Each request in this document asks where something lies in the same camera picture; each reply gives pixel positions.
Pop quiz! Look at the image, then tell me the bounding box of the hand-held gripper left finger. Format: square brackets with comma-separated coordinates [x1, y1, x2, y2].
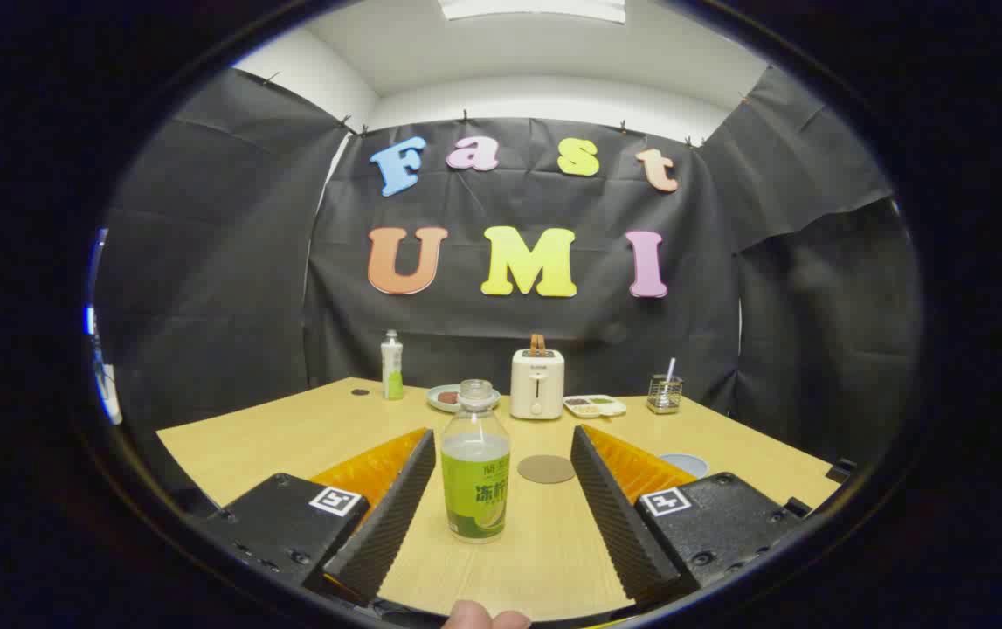
[199, 426, 439, 608]

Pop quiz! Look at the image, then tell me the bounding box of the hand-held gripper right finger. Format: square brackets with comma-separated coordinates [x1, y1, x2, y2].
[570, 425, 816, 604]

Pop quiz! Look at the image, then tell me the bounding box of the round brown coaster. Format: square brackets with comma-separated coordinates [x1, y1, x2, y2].
[517, 454, 577, 485]

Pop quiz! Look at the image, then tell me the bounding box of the pale grey cup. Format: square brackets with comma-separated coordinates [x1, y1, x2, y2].
[660, 453, 709, 480]

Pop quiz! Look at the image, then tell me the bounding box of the green label juice bottle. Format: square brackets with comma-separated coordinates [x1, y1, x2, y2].
[441, 379, 511, 544]

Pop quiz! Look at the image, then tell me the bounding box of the small white green bottle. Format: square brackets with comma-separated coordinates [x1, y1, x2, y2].
[380, 329, 404, 401]

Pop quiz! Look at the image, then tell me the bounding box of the white divided snack tray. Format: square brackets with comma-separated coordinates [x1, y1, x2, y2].
[563, 395, 627, 418]

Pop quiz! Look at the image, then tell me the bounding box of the pale green plate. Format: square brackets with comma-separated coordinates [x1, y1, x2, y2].
[427, 384, 501, 413]

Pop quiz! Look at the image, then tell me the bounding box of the wooden table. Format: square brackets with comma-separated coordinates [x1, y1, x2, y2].
[155, 377, 842, 623]

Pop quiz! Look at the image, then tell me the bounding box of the cream toaster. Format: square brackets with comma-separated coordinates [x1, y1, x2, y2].
[510, 349, 565, 421]

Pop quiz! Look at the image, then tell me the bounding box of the ceiling light panel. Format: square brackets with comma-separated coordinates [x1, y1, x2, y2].
[438, 0, 628, 24]

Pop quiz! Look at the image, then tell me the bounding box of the wire mesh holder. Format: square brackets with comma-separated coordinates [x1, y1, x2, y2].
[647, 375, 683, 414]

